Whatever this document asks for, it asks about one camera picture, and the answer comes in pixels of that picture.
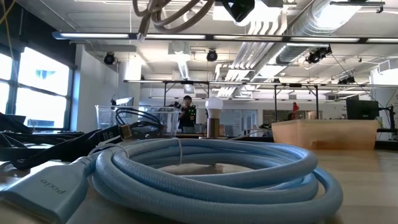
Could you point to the white bulb wooden base lamp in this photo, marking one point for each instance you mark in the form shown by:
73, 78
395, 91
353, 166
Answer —
213, 127

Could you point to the overhead LED light bar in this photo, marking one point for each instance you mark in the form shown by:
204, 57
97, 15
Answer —
211, 37

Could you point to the small distant monitor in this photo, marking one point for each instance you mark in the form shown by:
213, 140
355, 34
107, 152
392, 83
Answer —
125, 101

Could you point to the black monitor stand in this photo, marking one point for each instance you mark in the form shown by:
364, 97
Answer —
392, 121

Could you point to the black ceiling spotlight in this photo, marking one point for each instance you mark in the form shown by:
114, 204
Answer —
212, 55
109, 58
317, 54
346, 80

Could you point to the black computer monitor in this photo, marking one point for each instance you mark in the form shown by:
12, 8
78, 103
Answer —
362, 109

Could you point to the orange wooden bin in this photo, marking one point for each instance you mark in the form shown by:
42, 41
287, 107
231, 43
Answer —
326, 133

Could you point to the clear plastic bin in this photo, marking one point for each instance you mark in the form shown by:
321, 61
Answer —
105, 118

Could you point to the person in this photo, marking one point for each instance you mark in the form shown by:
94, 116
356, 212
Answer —
186, 119

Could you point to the silver ventilation duct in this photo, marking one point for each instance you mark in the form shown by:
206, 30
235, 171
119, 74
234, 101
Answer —
298, 46

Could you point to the black distant rig frame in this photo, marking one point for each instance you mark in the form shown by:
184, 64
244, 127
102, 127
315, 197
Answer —
275, 102

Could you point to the large window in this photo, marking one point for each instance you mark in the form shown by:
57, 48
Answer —
43, 74

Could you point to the red object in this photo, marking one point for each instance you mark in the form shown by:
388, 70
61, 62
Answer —
294, 108

